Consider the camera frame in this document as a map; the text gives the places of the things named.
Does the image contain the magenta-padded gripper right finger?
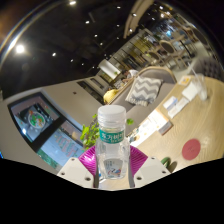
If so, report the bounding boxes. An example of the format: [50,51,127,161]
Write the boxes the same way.
[128,145,171,189]

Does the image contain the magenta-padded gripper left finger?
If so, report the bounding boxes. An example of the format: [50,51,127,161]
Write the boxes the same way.
[57,145,99,189]

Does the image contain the clear plastic water bottle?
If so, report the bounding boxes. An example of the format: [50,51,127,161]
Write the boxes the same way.
[94,104,132,181]

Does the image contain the potted green plant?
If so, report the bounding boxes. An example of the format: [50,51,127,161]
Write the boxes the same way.
[79,113,134,149]

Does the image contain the red round coaster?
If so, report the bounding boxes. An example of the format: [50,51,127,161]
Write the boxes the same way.
[181,138,202,161]

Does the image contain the grey curved sofa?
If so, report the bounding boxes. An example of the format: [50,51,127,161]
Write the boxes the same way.
[103,65,178,134]

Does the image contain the window with festive stickers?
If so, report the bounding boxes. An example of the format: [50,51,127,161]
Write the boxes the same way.
[7,92,86,169]

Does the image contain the white leaflet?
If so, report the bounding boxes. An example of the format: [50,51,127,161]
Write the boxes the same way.
[168,97,190,120]

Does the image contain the blue white flat pack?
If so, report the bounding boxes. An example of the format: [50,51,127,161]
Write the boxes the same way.
[162,95,179,111]

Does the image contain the grey zigzag cushion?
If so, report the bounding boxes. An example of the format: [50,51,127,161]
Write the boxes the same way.
[125,75,164,108]

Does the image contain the person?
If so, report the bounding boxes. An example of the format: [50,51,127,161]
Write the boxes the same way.
[103,88,119,105]
[121,69,139,84]

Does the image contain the white paper napkin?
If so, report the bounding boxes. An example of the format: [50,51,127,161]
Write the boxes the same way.
[181,81,201,102]

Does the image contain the clear plastic cup with straw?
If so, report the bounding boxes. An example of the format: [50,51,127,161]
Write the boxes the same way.
[194,73,210,102]

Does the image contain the yellow leaflet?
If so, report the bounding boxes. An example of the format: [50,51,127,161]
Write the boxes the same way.
[178,75,194,86]

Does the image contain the white round pillar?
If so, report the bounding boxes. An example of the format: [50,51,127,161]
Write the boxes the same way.
[98,59,122,79]

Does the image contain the dark tufted chair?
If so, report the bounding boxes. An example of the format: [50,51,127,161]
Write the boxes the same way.
[199,56,224,83]

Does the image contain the group of dining chairs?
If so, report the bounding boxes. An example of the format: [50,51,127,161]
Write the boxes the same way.
[146,26,224,81]

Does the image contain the group of ceiling lights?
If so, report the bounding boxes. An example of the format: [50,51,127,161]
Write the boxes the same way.
[14,0,168,68]

